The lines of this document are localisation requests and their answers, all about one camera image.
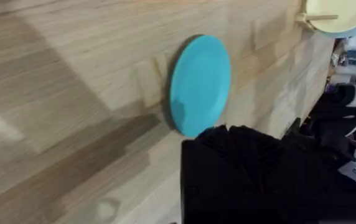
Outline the small wooden peg rack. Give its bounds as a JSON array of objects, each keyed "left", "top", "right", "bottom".
[{"left": 295, "top": 12, "right": 339, "bottom": 32}]

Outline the cream plate with blue rim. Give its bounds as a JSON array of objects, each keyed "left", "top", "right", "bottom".
[{"left": 304, "top": 0, "right": 356, "bottom": 39}]

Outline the blue round plate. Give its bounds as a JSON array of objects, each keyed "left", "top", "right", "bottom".
[{"left": 169, "top": 34, "right": 232, "bottom": 138}]

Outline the heap of small items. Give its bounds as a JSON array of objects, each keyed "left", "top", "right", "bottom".
[{"left": 329, "top": 39, "right": 356, "bottom": 82}]

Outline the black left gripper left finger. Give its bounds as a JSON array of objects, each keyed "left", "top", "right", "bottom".
[{"left": 180, "top": 124, "right": 251, "bottom": 224}]

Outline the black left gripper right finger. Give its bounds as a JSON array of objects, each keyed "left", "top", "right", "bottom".
[{"left": 229, "top": 125, "right": 294, "bottom": 224}]

